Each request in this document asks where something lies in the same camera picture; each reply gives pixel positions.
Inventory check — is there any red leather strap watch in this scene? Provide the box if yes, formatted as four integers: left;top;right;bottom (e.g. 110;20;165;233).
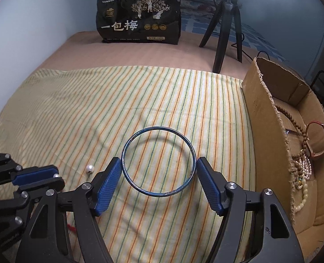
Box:
305;121;324;159

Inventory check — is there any black snack bag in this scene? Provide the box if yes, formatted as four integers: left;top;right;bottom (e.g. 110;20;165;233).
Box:
96;0;181;44

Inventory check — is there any striped yellow cloth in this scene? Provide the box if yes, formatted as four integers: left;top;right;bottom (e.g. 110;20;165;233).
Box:
0;66;255;262

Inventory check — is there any black tripod stand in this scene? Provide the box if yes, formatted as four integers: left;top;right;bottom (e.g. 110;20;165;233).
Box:
199;0;242;74

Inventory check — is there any brown wooden bead necklace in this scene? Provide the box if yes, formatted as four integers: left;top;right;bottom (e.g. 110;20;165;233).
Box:
274;104;311;190

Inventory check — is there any blue thin bangle ring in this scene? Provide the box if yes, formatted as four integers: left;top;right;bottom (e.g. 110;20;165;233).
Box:
121;126;197;198

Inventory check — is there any open cardboard box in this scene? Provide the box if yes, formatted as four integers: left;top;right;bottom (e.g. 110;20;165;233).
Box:
242;58;324;262

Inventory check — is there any cream bead bracelet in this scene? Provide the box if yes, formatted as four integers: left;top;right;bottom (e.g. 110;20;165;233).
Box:
293;177;311;214

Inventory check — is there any white pearl bracelet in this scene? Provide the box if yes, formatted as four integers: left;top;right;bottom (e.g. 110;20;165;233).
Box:
299;153;314;181

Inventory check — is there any pearl earring stud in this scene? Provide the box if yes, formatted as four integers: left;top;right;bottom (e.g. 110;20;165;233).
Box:
85;164;94;174

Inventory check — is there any blue checkered pillow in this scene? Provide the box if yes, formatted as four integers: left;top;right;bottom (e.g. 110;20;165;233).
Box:
179;16;289;62

